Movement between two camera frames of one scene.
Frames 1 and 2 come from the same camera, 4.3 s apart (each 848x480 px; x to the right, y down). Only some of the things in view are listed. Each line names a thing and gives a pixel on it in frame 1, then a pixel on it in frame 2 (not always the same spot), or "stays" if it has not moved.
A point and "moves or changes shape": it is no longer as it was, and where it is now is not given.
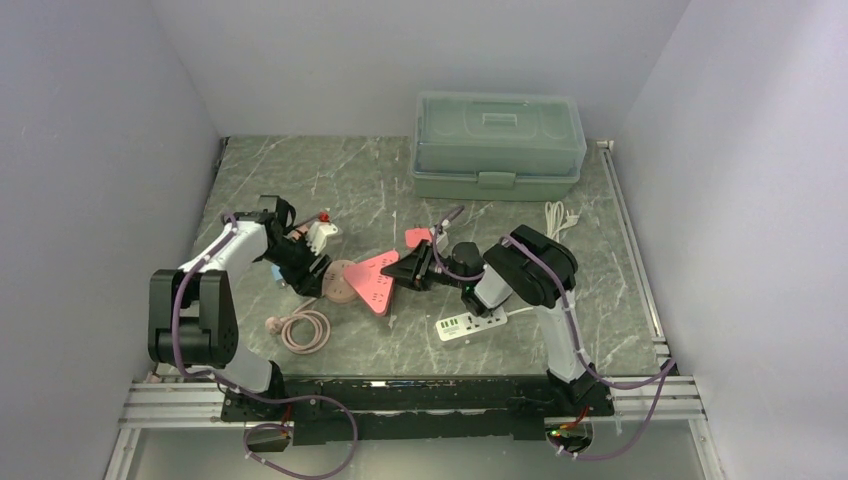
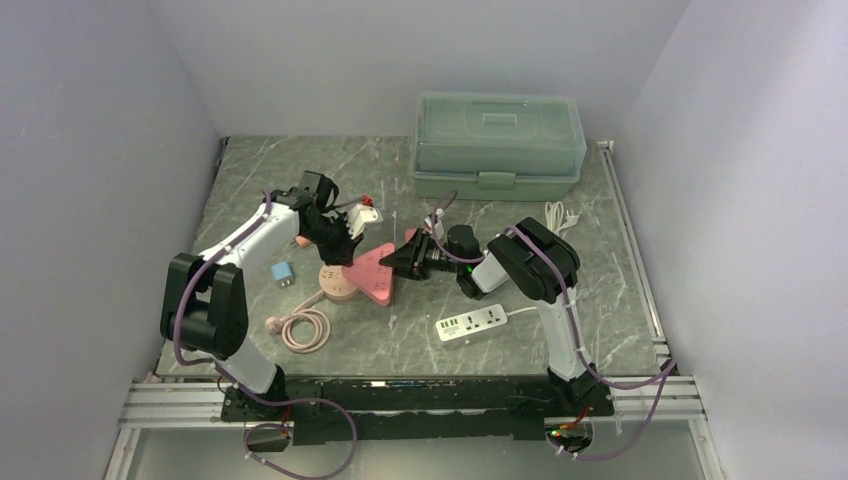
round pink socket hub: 335,287 stays
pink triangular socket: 366,277 moves or changes shape
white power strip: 464,323 stays
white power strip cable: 555,220 stays
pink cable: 276,325 stays
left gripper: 304,281 → 345,253
